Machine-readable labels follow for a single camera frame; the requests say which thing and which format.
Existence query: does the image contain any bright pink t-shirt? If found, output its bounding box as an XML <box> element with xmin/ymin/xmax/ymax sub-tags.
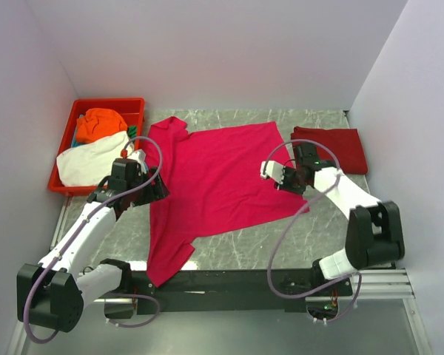
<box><xmin>142</xmin><ymin>116</ymin><xmax>306</xmax><ymax>286</ymax></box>

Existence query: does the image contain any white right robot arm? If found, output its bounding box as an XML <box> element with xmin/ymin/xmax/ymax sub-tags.
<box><xmin>260</xmin><ymin>139</ymin><xmax>406</xmax><ymax>300</ymax></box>

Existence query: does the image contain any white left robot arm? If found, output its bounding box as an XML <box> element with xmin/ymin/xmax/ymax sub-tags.
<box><xmin>16</xmin><ymin>158</ymin><xmax>169</xmax><ymax>338</ymax></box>

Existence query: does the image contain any white t-shirt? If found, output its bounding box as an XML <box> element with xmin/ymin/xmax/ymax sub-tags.
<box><xmin>56</xmin><ymin>132</ymin><xmax>130</xmax><ymax>187</ymax></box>

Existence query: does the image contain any green t-shirt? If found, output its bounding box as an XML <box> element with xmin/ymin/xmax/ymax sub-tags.
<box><xmin>127</xmin><ymin>126</ymin><xmax>138</xmax><ymax>138</ymax></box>

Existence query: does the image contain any orange t-shirt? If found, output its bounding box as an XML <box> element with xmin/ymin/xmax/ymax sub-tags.
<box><xmin>75</xmin><ymin>108</ymin><xmax>128</xmax><ymax>143</ymax></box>

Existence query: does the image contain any light blue t-shirt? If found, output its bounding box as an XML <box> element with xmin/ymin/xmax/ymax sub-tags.
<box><xmin>71</xmin><ymin>139</ymin><xmax>81</xmax><ymax>148</ymax></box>

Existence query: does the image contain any folded dark red t-shirt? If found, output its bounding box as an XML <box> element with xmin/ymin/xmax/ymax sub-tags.
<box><xmin>291</xmin><ymin>126</ymin><xmax>369</xmax><ymax>175</ymax></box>

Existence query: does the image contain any red plastic bin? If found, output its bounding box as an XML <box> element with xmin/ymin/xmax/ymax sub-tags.
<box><xmin>48</xmin><ymin>98</ymin><xmax>145</xmax><ymax>196</ymax></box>

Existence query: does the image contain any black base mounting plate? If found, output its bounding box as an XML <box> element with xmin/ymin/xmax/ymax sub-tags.
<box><xmin>104</xmin><ymin>268</ymin><xmax>353</xmax><ymax>320</ymax></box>

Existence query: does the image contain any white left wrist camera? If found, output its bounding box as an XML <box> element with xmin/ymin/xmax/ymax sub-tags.
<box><xmin>121</xmin><ymin>149</ymin><xmax>148</xmax><ymax>173</ymax></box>

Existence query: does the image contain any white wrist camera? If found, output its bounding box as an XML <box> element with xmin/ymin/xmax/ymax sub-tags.
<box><xmin>260</xmin><ymin>160</ymin><xmax>284</xmax><ymax>184</ymax></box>
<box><xmin>121</xmin><ymin>149</ymin><xmax>148</xmax><ymax>173</ymax></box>

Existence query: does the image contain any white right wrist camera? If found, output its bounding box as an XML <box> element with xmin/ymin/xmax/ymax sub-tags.
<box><xmin>260</xmin><ymin>160</ymin><xmax>284</xmax><ymax>184</ymax></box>

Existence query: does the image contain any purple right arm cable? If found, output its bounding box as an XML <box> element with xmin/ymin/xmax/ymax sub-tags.
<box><xmin>260</xmin><ymin>139</ymin><xmax>363</xmax><ymax>325</ymax></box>

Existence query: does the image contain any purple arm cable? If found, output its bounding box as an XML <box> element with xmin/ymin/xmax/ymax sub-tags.
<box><xmin>21</xmin><ymin>135</ymin><xmax>164</xmax><ymax>344</ymax></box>
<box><xmin>260</xmin><ymin>139</ymin><xmax>363</xmax><ymax>325</ymax></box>

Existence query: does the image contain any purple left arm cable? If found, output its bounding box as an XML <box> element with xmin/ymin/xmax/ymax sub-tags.
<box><xmin>21</xmin><ymin>135</ymin><xmax>164</xmax><ymax>344</ymax></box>

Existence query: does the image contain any aluminium extrusion rail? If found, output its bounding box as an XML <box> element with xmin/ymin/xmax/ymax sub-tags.
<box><xmin>77</xmin><ymin>268</ymin><xmax>416</xmax><ymax>302</ymax></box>

